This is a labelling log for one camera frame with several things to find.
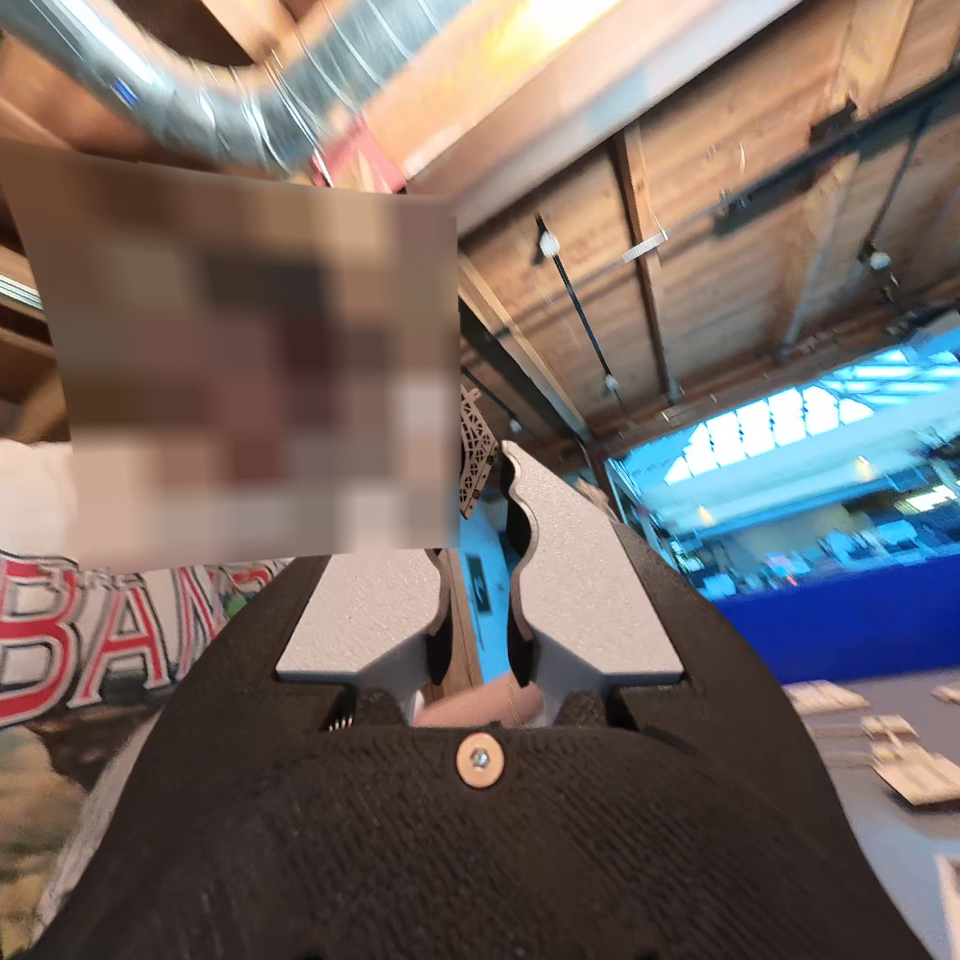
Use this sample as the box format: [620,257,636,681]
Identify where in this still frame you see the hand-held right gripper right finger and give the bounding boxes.
[498,440,686,727]

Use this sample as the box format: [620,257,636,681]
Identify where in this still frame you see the wooden post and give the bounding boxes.
[438,546,485,690]

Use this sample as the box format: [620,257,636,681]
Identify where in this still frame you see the grey desk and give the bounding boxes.
[780,666,960,960]

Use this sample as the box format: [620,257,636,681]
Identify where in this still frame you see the wooden lattice arch puzzle piece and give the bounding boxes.
[458,385,501,521]

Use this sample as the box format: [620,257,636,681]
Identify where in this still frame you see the person's left forearm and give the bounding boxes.
[412,669,546,730]

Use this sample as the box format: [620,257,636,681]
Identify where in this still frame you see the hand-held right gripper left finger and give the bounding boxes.
[276,549,454,723]

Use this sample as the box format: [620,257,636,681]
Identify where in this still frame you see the silver ventilation duct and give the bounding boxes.
[0,0,425,185]

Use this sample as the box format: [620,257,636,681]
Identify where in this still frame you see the blue draped table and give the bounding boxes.
[708,568,960,685]

